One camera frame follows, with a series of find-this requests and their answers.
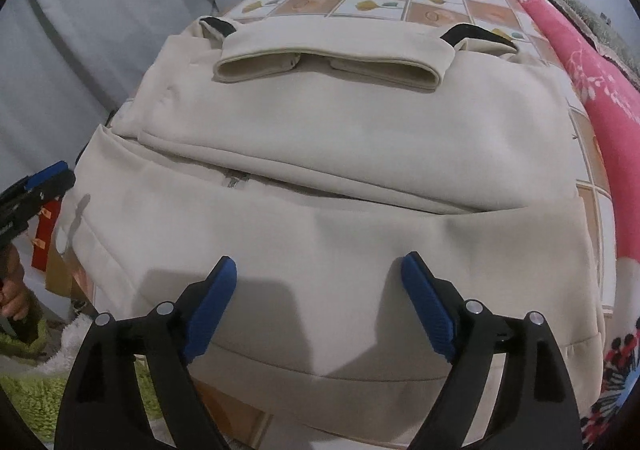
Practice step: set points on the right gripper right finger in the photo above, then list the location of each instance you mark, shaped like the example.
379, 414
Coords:
535, 406

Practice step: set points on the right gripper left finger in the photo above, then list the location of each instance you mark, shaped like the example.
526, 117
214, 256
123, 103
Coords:
102, 406

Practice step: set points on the cream zip jacket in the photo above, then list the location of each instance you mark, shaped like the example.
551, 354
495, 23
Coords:
345, 210

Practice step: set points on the person's left hand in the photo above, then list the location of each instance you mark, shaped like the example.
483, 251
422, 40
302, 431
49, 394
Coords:
15, 297

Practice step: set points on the red gift bag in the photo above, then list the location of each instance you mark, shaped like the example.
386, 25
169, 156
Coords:
41, 242

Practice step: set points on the brown paper bag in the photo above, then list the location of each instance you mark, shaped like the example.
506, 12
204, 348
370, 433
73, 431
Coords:
66, 277

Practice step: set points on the green fuzzy garment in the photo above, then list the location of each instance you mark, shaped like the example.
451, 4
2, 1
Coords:
36, 391

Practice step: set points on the white curtain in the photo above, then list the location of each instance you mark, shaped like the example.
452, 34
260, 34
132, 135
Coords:
67, 64

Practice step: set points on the pink floral blanket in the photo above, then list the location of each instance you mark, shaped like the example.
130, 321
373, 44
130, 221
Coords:
612, 105

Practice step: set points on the grey patterned pillow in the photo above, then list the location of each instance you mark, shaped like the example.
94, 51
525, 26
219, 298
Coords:
601, 36

